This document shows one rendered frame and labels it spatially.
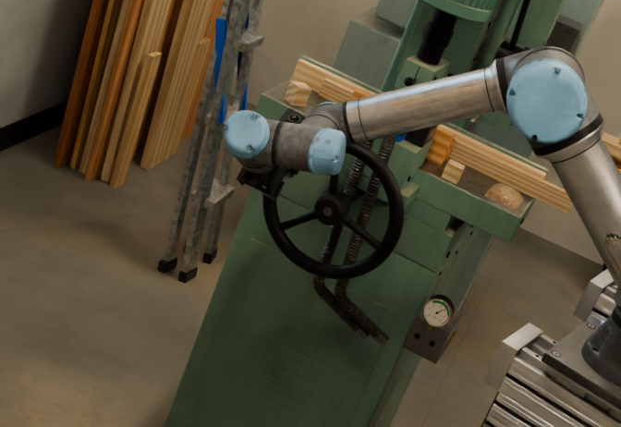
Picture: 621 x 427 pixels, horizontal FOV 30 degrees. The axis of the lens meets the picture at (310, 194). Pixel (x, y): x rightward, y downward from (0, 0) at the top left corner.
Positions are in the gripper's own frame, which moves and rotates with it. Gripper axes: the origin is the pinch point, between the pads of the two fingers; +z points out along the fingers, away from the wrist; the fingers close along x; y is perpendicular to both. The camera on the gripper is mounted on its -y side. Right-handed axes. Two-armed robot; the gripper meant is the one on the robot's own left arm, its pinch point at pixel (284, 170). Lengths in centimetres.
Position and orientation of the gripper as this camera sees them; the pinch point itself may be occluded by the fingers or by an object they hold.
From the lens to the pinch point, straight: 220.7
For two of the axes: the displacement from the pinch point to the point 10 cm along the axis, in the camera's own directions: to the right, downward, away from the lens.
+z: 1.3, 2.1, 9.7
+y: -4.6, 8.8, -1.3
